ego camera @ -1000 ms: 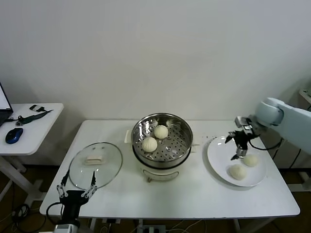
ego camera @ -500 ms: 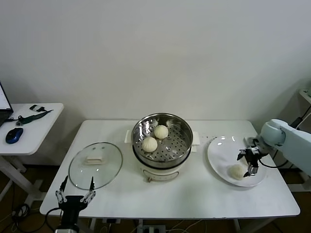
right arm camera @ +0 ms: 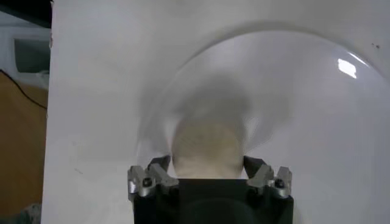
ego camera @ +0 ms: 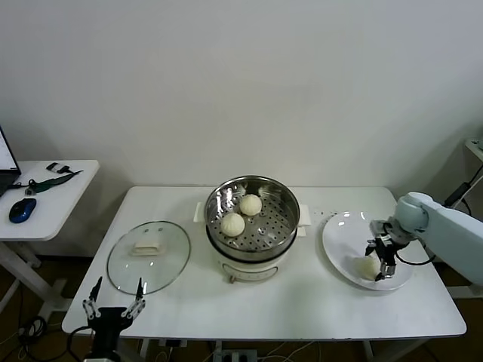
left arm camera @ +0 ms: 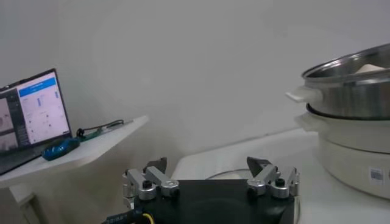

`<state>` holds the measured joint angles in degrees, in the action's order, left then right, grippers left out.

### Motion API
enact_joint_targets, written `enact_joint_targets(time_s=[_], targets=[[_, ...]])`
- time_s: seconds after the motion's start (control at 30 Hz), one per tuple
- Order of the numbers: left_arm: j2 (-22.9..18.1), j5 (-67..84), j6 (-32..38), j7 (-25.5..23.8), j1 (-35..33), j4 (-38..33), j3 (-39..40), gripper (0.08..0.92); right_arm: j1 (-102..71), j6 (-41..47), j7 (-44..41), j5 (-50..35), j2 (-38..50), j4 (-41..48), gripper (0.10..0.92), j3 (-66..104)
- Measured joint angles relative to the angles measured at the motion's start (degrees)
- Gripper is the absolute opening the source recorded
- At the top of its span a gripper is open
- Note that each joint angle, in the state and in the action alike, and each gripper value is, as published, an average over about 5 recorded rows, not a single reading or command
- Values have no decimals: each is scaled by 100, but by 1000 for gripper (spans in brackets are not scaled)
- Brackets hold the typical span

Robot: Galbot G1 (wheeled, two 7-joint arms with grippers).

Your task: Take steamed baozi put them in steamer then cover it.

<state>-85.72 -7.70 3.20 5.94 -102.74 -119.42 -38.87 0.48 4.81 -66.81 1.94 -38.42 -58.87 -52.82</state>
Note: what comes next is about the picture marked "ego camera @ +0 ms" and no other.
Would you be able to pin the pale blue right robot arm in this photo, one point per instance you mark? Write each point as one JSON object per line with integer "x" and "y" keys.
{"x": 453, "y": 226}

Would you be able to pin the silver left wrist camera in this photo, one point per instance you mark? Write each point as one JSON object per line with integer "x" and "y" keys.
{"x": 102, "y": 358}

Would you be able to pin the white floor power strip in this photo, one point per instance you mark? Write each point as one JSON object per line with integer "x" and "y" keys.
{"x": 234, "y": 356}

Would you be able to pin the white side table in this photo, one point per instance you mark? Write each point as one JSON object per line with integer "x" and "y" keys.
{"x": 56, "y": 203}

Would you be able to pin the perforated steel steamer basket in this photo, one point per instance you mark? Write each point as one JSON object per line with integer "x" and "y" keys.
{"x": 241, "y": 245}

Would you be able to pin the black laptop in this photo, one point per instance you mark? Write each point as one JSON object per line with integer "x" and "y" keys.
{"x": 4, "y": 151}

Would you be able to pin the small black card device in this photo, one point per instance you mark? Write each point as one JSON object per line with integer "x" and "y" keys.
{"x": 56, "y": 167}

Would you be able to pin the round glass pot lid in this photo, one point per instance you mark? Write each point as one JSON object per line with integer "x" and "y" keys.
{"x": 170, "y": 256}

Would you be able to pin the large white plate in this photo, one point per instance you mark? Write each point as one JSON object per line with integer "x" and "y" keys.
{"x": 339, "y": 241}

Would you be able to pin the blue computer mouse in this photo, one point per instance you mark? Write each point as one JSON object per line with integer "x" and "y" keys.
{"x": 22, "y": 209}

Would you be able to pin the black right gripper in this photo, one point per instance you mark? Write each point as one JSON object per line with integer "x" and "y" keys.
{"x": 386, "y": 250}

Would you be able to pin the white shelf stand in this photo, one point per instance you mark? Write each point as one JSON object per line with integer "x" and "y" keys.
{"x": 476, "y": 152}

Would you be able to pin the white steamed baozi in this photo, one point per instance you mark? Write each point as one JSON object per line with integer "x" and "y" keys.
{"x": 251, "y": 205}
{"x": 232, "y": 225}
{"x": 364, "y": 267}

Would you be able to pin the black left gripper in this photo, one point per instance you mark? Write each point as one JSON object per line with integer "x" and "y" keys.
{"x": 107, "y": 326}

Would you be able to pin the white electric cooker pot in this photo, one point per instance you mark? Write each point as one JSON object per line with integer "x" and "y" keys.
{"x": 249, "y": 269}

